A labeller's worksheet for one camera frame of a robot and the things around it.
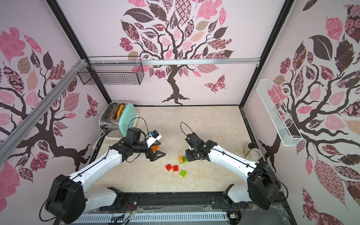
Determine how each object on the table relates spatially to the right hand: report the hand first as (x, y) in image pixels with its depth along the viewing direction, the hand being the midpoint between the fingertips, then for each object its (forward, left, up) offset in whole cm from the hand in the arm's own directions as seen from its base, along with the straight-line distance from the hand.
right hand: (190, 157), depth 82 cm
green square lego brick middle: (-7, +4, -7) cm, 11 cm away
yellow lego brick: (0, +6, -3) cm, 6 cm away
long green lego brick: (+1, +3, -6) cm, 7 cm away
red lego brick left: (-3, +13, -7) cm, 15 cm away
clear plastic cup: (0, -37, +2) cm, 38 cm away
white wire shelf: (+9, -52, +17) cm, 55 cm away
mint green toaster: (+24, +48, +10) cm, 55 cm away
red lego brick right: (-4, +9, -6) cm, 12 cm away
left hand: (+2, +17, +5) cm, 18 cm away
